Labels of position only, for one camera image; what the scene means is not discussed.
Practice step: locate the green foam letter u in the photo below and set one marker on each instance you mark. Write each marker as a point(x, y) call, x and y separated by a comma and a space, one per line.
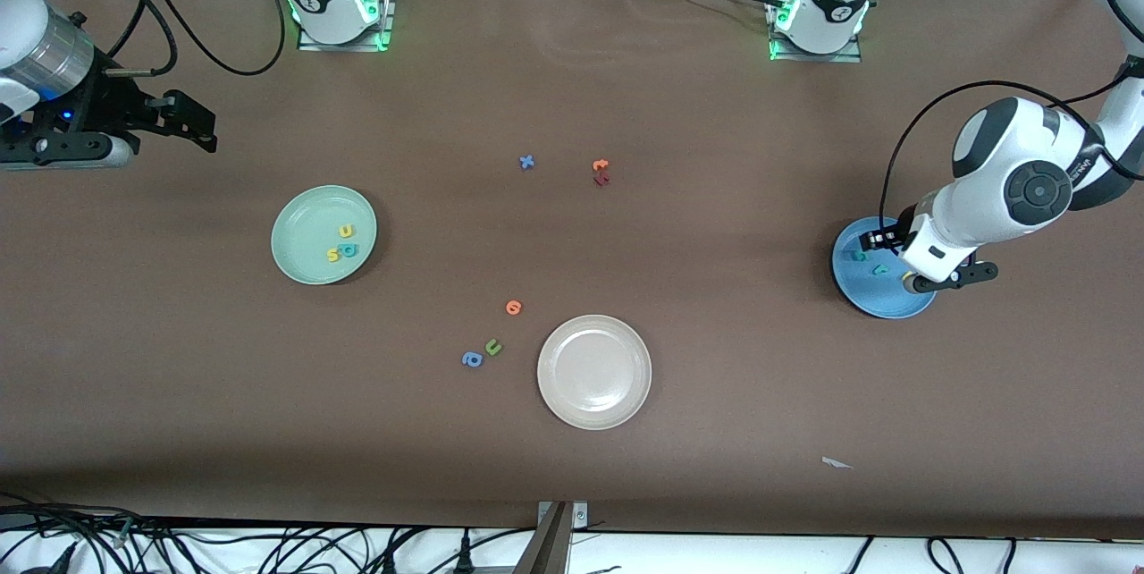
point(492, 348)

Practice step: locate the white paper scrap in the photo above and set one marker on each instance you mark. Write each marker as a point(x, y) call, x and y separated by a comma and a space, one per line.
point(836, 463)

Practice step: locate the green plate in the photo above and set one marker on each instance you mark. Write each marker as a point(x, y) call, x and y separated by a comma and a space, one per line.
point(308, 230)

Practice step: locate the blue plate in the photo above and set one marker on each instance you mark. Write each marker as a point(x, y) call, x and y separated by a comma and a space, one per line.
point(880, 301)

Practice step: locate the metal corner bracket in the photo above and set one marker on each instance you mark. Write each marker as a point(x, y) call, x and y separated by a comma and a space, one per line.
point(580, 516)

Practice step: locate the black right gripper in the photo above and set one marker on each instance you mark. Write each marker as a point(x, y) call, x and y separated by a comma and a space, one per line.
point(109, 107)

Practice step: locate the aluminium frame profile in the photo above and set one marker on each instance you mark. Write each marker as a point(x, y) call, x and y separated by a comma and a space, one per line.
point(550, 547)

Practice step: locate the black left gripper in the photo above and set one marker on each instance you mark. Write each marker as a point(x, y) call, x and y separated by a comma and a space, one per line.
point(896, 234)

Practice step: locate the beige plate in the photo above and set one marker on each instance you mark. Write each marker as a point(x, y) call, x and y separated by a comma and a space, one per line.
point(594, 372)

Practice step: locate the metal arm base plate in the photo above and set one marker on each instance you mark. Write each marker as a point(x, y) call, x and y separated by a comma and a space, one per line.
point(349, 46)
point(840, 58)

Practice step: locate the blue foam letter a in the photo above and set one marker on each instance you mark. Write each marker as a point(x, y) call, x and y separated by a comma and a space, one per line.
point(472, 359)

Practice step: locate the black power plug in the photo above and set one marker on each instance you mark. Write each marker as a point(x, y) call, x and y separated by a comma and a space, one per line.
point(390, 563)
point(63, 559)
point(465, 556)

